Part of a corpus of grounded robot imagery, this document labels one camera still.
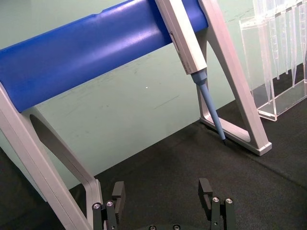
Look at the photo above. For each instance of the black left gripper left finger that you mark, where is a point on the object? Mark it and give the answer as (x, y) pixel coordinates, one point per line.
(110, 215)

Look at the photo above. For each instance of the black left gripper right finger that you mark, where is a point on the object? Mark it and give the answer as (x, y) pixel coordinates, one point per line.
(217, 213)

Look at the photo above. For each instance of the black table cloth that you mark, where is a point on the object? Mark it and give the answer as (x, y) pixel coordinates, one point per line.
(168, 172)

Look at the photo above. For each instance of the clear acrylic tip rack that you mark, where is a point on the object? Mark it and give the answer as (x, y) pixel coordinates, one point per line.
(283, 100)

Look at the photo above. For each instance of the large clear pipette tip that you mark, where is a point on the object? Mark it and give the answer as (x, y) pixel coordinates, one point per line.
(266, 60)

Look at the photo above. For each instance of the grey stand with blue bar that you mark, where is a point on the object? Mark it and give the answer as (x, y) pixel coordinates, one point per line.
(72, 55)

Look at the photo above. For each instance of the grey pipette with blue shaft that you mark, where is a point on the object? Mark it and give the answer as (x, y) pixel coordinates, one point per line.
(184, 36)

